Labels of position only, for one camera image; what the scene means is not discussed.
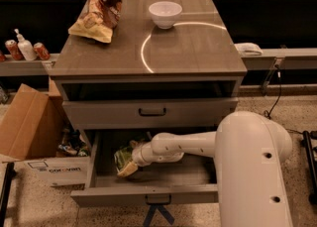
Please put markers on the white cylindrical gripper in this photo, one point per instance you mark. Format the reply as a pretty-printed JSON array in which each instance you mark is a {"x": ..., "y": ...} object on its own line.
[{"x": 141, "y": 156}]

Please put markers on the green jalapeno chip bag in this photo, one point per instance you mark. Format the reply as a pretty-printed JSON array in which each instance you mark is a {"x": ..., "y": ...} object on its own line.
[{"x": 123, "y": 155}]

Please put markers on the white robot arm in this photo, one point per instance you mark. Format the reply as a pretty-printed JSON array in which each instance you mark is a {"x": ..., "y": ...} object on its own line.
[{"x": 247, "y": 149}]

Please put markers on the open grey middle drawer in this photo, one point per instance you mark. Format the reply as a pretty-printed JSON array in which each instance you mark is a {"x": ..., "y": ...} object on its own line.
[{"x": 190, "y": 180}]

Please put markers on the closed grey upper drawer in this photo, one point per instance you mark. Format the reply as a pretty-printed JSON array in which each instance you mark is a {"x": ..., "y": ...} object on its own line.
[{"x": 161, "y": 113}]

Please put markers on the grey drawer cabinet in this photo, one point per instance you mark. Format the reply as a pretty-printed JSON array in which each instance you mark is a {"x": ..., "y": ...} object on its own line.
[{"x": 195, "y": 59}]

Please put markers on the brown yellow chip bag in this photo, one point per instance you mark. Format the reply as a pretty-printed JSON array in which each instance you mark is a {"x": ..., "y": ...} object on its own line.
[{"x": 97, "y": 20}]

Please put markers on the white printed cardboard box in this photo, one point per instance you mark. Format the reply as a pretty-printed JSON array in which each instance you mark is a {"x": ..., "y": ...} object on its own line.
[{"x": 60, "y": 171}]

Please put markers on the brown cardboard box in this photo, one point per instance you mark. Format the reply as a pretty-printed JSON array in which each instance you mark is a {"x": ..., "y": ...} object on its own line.
[{"x": 32, "y": 126}]

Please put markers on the black stand left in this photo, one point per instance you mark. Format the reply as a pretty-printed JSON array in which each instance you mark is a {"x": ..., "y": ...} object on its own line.
[{"x": 5, "y": 192}]

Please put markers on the black stand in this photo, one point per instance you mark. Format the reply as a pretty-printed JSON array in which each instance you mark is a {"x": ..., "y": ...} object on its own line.
[
  {"x": 5, "y": 192},
  {"x": 306, "y": 143}
]

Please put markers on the red soda can right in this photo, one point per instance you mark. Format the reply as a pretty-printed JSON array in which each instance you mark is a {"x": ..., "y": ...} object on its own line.
[{"x": 41, "y": 51}]

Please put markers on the red soda can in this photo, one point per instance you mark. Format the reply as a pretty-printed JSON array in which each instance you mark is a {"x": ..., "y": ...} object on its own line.
[
  {"x": 41, "y": 51},
  {"x": 13, "y": 49}
]

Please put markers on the white bowl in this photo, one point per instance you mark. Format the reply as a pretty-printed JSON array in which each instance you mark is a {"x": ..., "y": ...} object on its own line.
[{"x": 165, "y": 13}]

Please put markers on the white pump bottle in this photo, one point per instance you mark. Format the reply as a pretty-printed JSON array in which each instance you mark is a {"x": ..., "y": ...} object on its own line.
[{"x": 25, "y": 47}]

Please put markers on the grey low shelf left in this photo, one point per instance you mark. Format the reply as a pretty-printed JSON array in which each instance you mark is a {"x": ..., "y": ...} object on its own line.
[{"x": 11, "y": 67}]

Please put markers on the folded white cloth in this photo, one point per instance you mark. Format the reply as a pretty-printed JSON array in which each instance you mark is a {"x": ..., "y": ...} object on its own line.
[{"x": 248, "y": 49}]

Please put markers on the red soda can left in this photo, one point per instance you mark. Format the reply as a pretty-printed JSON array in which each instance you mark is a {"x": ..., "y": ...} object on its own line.
[{"x": 13, "y": 49}]

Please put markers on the black stand right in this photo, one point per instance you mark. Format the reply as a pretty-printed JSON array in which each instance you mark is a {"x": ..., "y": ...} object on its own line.
[{"x": 306, "y": 143}]

